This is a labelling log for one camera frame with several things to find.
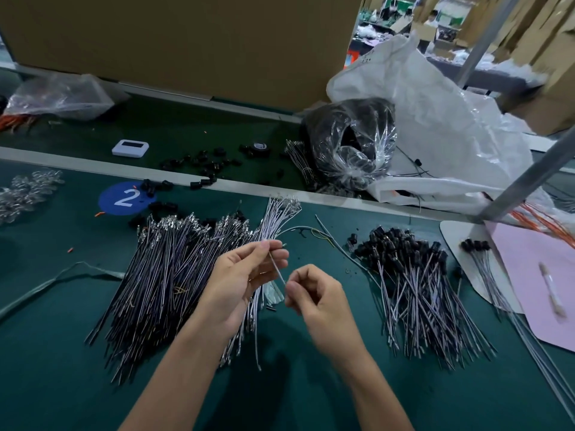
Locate person's right hand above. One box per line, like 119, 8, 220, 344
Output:
284, 263, 371, 369

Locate person's left hand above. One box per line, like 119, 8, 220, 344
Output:
193, 238, 291, 342

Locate pile of grey wires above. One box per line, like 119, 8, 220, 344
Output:
85, 195, 304, 387

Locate pile of wires with black caps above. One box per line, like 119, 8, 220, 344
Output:
352, 226, 497, 365

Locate black plastic caps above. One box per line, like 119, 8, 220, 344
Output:
130, 143, 298, 232

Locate small bundle of capped wires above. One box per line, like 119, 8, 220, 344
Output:
461, 238, 575, 423

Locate person's left forearm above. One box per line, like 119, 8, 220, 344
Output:
119, 314, 237, 431

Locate person's right forearm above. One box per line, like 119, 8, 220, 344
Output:
337, 347, 416, 431

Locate blue round number sticker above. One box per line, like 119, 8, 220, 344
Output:
98, 181, 158, 217

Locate clear bag with black contents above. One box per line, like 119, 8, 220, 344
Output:
304, 96, 398, 189

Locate small white timer device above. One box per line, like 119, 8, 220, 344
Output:
111, 139, 150, 159

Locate clear plastic strip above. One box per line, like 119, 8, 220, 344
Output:
0, 262, 127, 324

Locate pink paper sheet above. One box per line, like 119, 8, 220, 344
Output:
488, 221, 575, 354

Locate large white plastic sack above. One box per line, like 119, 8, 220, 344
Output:
326, 33, 575, 214

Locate brown cardboard panel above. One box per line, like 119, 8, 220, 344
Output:
0, 0, 365, 113

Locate crumpled clear plastic bag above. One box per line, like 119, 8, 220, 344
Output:
2, 73, 127, 122

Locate stack of cardboard boxes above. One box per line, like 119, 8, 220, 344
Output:
503, 0, 575, 135

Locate grey metal frame post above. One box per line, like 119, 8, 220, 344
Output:
456, 0, 524, 89
478, 128, 575, 223

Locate orange wire bunch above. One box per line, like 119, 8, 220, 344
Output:
0, 113, 37, 133

